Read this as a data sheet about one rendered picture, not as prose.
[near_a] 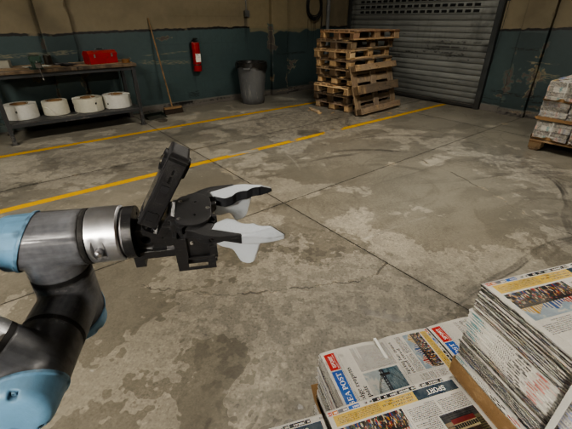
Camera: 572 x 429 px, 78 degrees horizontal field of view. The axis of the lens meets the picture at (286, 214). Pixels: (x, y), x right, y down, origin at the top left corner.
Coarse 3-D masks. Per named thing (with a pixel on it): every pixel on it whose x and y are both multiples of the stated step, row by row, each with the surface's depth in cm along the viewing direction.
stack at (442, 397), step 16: (416, 384) 71; (432, 384) 71; (448, 384) 71; (368, 400) 68; (384, 400) 68; (400, 400) 68; (416, 400) 68; (432, 400) 68; (448, 400) 68; (464, 400) 68; (320, 416) 65; (336, 416) 66; (352, 416) 65; (368, 416) 65; (384, 416) 65; (400, 416) 65; (416, 416) 65; (432, 416) 65; (448, 416) 65; (464, 416) 65; (480, 416) 65
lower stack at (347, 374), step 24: (408, 336) 111; (432, 336) 111; (456, 336) 111; (336, 360) 103; (360, 360) 103; (384, 360) 103; (408, 360) 103; (432, 360) 103; (336, 384) 96; (360, 384) 96; (384, 384) 96; (408, 384) 97; (336, 408) 96
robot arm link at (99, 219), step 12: (84, 216) 45; (96, 216) 45; (108, 216) 45; (84, 228) 44; (96, 228) 44; (108, 228) 44; (84, 240) 44; (96, 240) 44; (108, 240) 44; (120, 240) 45; (96, 252) 44; (108, 252) 45; (120, 252) 46
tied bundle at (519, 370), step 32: (480, 320) 63; (512, 320) 57; (480, 352) 64; (512, 352) 58; (544, 352) 52; (480, 384) 65; (512, 384) 58; (544, 384) 53; (512, 416) 59; (544, 416) 54
